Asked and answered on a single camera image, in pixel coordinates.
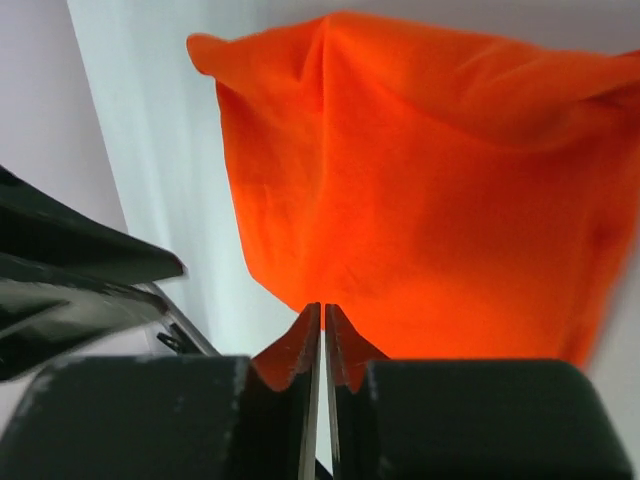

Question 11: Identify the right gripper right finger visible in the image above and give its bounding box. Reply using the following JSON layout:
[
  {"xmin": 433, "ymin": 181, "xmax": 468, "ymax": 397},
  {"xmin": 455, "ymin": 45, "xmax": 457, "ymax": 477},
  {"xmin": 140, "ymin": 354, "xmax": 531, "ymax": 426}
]
[{"xmin": 325, "ymin": 304, "xmax": 387, "ymax": 479}]

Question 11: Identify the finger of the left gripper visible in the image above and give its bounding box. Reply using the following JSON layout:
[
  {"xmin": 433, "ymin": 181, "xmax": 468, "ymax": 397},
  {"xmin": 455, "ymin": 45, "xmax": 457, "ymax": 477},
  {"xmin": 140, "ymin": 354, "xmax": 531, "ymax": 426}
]
[
  {"xmin": 1, "ymin": 168, "xmax": 185, "ymax": 283},
  {"xmin": 1, "ymin": 280, "xmax": 168, "ymax": 380}
]

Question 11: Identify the orange t shirt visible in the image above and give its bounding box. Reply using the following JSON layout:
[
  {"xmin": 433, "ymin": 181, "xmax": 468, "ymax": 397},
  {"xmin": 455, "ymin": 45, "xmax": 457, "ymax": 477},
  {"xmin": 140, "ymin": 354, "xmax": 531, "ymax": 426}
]
[{"xmin": 187, "ymin": 12, "xmax": 639, "ymax": 366}]

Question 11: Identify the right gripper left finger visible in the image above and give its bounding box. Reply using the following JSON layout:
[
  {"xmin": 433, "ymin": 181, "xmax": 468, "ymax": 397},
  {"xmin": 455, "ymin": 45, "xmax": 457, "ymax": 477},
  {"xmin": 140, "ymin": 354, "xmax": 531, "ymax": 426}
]
[{"xmin": 234, "ymin": 303, "xmax": 321, "ymax": 479}]

